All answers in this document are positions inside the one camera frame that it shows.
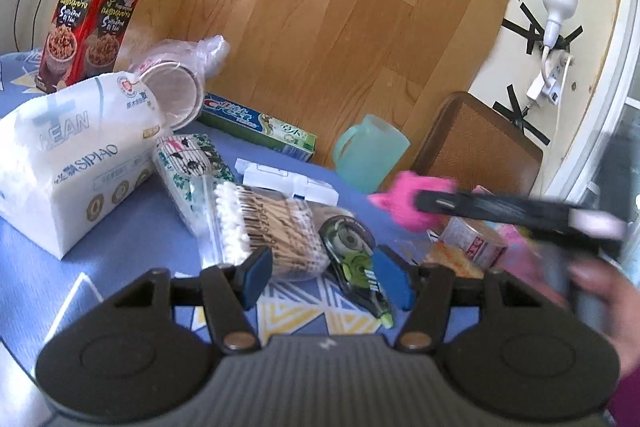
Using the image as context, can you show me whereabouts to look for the white wall charger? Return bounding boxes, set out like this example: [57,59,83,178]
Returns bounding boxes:
[526,51,573,106]

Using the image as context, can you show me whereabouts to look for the teal plastic mug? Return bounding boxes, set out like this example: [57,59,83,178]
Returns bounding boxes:
[332,114,410,194]

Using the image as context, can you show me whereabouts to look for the white round tin can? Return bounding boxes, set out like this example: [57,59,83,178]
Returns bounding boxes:
[440,217,506,270]

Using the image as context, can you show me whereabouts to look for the patterned tissue packet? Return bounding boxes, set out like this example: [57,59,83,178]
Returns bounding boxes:
[152,133,235,235]

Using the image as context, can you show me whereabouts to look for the pink tin box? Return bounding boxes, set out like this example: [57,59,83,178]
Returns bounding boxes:
[473,220,566,307]

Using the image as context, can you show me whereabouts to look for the white window frame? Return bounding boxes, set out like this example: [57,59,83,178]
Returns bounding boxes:
[544,0,639,202]

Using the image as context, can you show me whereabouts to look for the white light bulb socket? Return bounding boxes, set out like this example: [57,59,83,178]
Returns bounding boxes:
[542,0,578,50]

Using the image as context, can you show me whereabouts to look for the person right hand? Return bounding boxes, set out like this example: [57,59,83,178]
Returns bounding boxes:
[570,258,640,378]

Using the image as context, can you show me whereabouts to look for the snack cake in bag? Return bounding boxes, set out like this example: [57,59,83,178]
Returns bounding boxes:
[421,243,484,280]

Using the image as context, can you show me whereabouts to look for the green correction tape dispenser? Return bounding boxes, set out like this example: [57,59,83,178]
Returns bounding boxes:
[319,216,394,329]

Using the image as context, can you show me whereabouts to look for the red snack box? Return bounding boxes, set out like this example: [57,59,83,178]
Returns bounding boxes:
[35,0,139,93]

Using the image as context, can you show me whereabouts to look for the green toothpaste box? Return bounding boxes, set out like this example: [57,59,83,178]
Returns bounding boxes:
[198,93,317,161]

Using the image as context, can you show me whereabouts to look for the white keychain bag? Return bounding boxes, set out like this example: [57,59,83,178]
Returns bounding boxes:
[234,158,340,206]

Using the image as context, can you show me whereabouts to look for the paper cups in plastic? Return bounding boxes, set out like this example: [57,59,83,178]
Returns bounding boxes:
[129,35,230,131]

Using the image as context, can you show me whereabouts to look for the pink fluffy soft object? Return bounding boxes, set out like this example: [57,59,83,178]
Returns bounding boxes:
[368,170,458,233]

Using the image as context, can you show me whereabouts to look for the white tissue pack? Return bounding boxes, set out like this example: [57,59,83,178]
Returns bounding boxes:
[1,72,169,259]

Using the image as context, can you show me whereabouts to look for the cotton swabs bag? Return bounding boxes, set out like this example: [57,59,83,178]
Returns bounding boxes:
[190,176,330,281]

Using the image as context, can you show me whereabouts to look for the blue patterned tablecloth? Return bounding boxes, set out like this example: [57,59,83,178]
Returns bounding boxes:
[0,48,616,427]

